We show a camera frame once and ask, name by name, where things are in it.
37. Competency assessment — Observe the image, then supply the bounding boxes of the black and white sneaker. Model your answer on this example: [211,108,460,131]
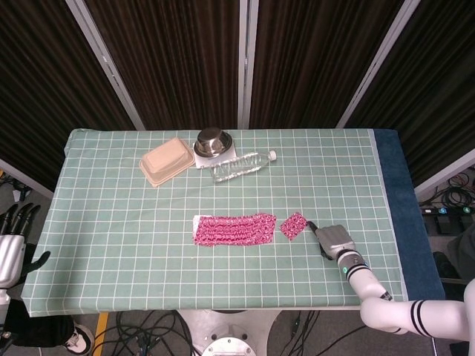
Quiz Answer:
[63,320,96,354]

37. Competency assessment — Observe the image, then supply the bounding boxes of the black trouser leg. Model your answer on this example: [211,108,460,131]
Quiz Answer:
[0,299,76,349]

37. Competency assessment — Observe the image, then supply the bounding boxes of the clear plastic water bottle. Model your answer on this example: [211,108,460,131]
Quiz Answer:
[210,150,278,185]

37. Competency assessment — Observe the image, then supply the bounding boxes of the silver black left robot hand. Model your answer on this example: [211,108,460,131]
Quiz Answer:
[0,202,51,289]

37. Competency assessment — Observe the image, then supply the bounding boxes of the small red knitted square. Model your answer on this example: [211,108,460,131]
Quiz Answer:
[278,211,309,241]

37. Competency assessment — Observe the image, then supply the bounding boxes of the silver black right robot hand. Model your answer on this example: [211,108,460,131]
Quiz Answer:
[306,220,356,262]

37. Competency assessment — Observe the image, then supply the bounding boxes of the black coiled cable bundle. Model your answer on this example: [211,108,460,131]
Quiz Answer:
[426,169,475,208]

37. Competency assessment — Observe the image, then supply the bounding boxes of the long red knitted cloth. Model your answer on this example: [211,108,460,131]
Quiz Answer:
[191,211,278,247]

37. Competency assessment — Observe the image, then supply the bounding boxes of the grey metal frame post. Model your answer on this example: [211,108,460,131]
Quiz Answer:
[237,0,260,131]
[65,0,146,131]
[0,158,55,201]
[413,147,475,198]
[335,0,425,129]

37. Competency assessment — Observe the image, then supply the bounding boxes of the white kitchen scale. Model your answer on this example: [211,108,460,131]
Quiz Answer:
[193,143,238,170]

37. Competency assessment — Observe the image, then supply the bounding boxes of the beige plastic lunch container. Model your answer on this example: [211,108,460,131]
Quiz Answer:
[140,137,195,188]

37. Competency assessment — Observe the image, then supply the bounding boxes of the green checked tablecloth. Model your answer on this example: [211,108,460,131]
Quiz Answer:
[21,128,409,318]

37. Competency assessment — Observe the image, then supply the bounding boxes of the black floor cable bundle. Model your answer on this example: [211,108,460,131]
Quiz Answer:
[96,310,197,356]

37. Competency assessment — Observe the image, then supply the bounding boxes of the dark blue table cover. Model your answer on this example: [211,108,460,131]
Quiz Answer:
[369,128,446,302]

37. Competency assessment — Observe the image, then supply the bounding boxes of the dark brown corrugated panel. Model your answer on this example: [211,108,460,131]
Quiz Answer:
[85,0,243,131]
[0,0,135,191]
[347,0,475,188]
[249,0,404,130]

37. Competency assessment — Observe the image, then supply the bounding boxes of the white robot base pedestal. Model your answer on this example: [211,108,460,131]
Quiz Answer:
[177,309,284,356]

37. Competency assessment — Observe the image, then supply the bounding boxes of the stainless steel bowl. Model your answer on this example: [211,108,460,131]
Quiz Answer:
[193,127,234,159]

